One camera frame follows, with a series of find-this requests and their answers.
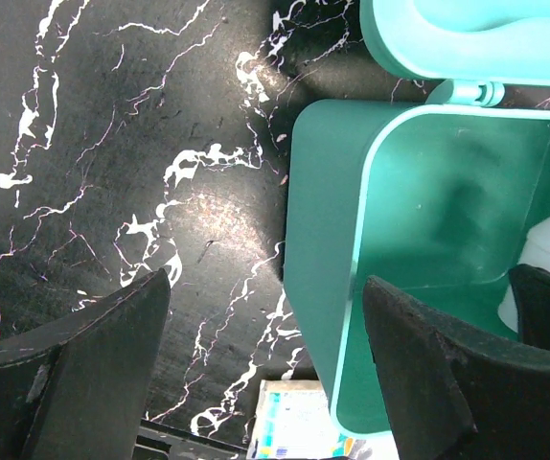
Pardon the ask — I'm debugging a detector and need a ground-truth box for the green orange gauze packet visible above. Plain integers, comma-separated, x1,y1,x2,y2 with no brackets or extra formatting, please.
246,380,373,459

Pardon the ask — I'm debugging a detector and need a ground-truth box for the green plastic medicine box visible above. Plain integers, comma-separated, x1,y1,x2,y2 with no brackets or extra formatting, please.
284,1,550,439

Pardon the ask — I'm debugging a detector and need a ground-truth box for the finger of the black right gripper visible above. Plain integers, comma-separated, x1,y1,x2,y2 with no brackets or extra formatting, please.
508,264,550,351

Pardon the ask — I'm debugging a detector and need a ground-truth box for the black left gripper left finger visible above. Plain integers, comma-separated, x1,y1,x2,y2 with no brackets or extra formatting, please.
0,270,171,459

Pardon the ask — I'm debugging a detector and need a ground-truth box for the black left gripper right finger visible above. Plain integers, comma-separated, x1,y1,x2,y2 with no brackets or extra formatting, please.
362,276,550,459

